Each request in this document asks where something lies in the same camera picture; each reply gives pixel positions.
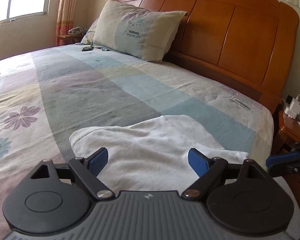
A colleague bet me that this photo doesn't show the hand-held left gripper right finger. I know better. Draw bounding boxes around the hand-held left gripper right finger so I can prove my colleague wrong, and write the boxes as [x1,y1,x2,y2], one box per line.
[182,148,272,201]

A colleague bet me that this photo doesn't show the white charger block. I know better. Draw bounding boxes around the white charger block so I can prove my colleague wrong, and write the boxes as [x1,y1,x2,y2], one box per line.
[282,97,300,119]

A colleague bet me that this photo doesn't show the orange striped curtain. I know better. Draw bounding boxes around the orange striped curtain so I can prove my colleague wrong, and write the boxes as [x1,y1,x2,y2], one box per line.
[55,0,79,47]

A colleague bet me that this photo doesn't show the grey plush toy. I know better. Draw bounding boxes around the grey plush toy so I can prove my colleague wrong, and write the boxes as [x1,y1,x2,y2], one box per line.
[68,27,87,35]

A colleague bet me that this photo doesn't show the wooden nightstand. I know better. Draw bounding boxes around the wooden nightstand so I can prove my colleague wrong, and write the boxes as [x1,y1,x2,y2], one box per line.
[272,102,300,215]
[56,34,84,47]

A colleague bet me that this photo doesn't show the small patchwork pillow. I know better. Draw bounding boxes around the small patchwork pillow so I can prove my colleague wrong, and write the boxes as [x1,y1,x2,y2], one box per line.
[80,17,99,45]

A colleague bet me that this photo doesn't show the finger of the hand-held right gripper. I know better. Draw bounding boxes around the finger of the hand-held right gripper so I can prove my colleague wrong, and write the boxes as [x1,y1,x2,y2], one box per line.
[266,140,300,167]
[269,164,300,178]

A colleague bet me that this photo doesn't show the wooden headboard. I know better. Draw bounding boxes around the wooden headboard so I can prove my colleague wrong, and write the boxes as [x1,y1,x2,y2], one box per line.
[112,0,300,115]

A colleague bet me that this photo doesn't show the large patchwork pillow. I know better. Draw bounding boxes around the large patchwork pillow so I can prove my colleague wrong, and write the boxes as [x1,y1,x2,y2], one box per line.
[92,0,188,64]

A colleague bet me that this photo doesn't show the bed with patchwork sheet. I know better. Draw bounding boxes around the bed with patchwork sheet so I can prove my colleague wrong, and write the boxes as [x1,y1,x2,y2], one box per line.
[0,44,275,240]

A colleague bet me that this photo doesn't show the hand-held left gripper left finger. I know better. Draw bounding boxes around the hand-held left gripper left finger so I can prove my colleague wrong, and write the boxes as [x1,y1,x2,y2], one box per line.
[30,147,115,201]

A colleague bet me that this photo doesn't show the person's grey trousers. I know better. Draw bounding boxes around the person's grey trousers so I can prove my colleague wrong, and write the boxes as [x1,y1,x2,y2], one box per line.
[272,175,300,240]

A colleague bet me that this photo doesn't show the white printed sweatshirt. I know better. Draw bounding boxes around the white printed sweatshirt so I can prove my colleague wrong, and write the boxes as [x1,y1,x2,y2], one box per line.
[69,115,249,193]

